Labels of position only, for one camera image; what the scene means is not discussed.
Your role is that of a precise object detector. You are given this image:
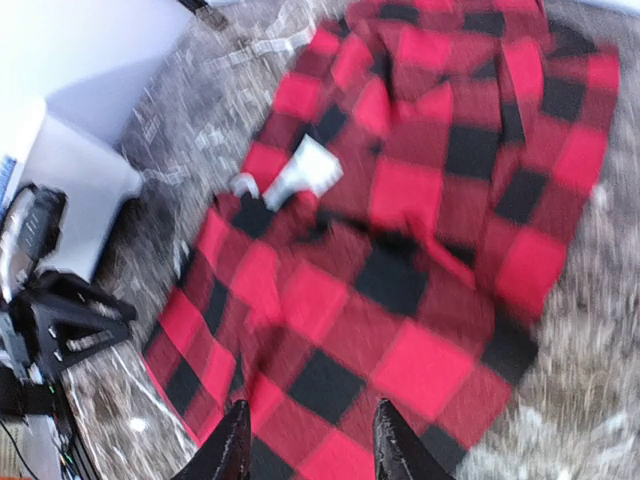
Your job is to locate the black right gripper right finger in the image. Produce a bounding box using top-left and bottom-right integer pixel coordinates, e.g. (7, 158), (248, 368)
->
(373, 398), (453, 480)

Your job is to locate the blue checked shirt in bin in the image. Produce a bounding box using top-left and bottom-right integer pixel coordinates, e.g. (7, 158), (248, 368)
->
(0, 155), (17, 199)

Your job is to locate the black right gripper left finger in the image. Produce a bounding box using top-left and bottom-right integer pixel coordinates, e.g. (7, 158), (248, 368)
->
(174, 400), (251, 480)

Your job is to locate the red black plaid shirt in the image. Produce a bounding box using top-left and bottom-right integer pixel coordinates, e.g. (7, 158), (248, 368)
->
(143, 1), (620, 479)

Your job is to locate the white plastic laundry bin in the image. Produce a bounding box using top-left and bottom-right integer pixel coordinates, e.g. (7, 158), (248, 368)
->
(1, 98), (143, 281)

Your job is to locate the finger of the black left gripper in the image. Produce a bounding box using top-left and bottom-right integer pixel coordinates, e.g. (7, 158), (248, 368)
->
(19, 270), (137, 373)

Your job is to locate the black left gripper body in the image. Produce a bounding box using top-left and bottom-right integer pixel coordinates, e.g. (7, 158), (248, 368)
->
(1, 291), (55, 415)

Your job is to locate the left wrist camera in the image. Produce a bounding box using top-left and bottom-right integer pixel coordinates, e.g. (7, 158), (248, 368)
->
(1, 183), (67, 303)

